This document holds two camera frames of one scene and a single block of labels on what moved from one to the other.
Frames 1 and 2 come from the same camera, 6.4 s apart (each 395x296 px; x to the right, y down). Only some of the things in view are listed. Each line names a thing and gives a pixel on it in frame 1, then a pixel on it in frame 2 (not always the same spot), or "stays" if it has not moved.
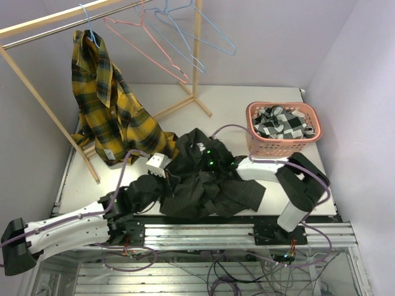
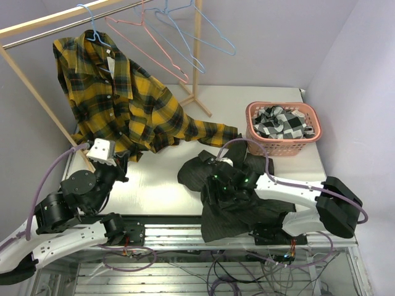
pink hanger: (142, 24) stays
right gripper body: (210, 164) → (224, 192)
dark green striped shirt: (194, 189) → (258, 214)
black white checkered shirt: (278, 122) stays
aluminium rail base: (158, 232) stays
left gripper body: (163, 185) → (107, 174)
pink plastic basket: (281, 128) stays
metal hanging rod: (72, 24) stays
